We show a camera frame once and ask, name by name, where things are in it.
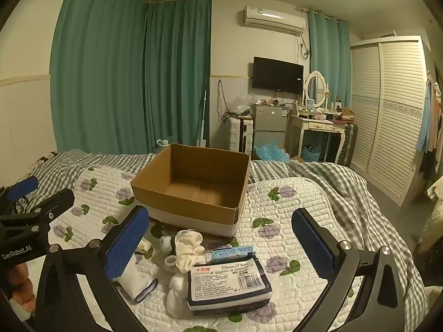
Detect pale cloth bundle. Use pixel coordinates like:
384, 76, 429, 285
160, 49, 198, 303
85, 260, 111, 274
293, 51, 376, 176
419, 176, 443, 246

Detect hanging clothes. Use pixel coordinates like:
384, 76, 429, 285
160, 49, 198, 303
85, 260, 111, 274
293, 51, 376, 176
415, 72, 443, 180

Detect bed with checkered sheet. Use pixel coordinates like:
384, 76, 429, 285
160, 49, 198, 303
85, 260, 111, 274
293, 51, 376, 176
29, 150, 426, 332

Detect person's left hand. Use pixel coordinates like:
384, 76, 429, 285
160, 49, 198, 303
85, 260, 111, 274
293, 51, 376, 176
5, 262, 37, 313

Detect hanging wall cable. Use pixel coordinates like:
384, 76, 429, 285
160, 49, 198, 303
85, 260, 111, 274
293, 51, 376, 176
216, 79, 231, 116

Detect white oval mirror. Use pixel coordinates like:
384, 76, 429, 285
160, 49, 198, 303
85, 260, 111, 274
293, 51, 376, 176
304, 71, 329, 108

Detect white mop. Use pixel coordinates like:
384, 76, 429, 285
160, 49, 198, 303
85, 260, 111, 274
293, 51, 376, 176
197, 88, 210, 147

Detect blue bubble wrap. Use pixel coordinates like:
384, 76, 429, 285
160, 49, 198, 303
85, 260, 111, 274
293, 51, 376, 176
254, 138, 289, 162

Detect tissue paper pack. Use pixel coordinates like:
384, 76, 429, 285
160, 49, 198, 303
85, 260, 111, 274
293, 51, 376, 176
187, 258, 273, 316

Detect cream cloth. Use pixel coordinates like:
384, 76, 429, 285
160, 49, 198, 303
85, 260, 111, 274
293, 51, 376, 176
175, 230, 206, 272

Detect white air conditioner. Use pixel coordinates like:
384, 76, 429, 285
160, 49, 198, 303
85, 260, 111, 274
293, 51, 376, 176
242, 6, 308, 36

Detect white dressing table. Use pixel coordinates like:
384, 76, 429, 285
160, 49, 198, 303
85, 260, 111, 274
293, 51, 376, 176
289, 114, 350, 165

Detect blue plastic basket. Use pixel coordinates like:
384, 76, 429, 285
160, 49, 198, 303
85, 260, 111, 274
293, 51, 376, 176
300, 144, 322, 163

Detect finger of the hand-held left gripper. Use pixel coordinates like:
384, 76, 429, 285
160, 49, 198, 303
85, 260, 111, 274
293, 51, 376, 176
0, 176, 39, 203
0, 188, 76, 234

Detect teal curtain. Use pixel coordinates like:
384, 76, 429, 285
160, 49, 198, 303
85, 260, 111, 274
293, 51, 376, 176
50, 0, 149, 154
143, 0, 212, 153
307, 9, 352, 111

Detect white sock with dark cuff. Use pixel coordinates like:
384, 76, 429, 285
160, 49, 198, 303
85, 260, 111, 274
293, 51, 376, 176
112, 266, 160, 305

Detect white socks pile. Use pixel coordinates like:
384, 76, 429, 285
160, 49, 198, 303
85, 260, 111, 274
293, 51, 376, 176
167, 270, 192, 316

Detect white floral quilt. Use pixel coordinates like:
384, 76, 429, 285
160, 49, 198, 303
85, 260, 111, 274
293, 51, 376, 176
21, 166, 421, 332

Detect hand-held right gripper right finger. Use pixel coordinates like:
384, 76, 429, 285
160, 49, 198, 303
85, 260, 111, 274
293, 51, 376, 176
291, 207, 407, 332

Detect air conditioner cord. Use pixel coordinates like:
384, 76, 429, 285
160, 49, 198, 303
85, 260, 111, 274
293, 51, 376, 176
298, 35, 312, 63

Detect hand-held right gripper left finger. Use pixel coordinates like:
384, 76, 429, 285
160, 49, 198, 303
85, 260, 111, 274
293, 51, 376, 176
35, 205, 151, 332

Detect white louvred wardrobe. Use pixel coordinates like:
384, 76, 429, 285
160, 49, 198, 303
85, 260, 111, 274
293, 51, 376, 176
349, 35, 430, 204

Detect small grey fridge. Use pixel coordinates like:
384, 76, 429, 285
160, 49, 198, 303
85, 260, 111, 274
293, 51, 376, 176
252, 103, 290, 156

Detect blue packet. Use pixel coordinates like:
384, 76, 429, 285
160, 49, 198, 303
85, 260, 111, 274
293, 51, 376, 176
210, 245, 255, 263

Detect dark suitcase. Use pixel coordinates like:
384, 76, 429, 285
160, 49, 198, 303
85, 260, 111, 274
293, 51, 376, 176
336, 123, 358, 167

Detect white suitcase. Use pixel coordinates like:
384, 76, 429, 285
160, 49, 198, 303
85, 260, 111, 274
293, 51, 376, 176
226, 117, 255, 154

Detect black wall television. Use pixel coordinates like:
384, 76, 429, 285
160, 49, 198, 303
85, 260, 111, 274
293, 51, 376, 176
252, 56, 304, 95

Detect clear plastic bag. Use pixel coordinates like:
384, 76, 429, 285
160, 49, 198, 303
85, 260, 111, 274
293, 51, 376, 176
230, 94, 257, 115

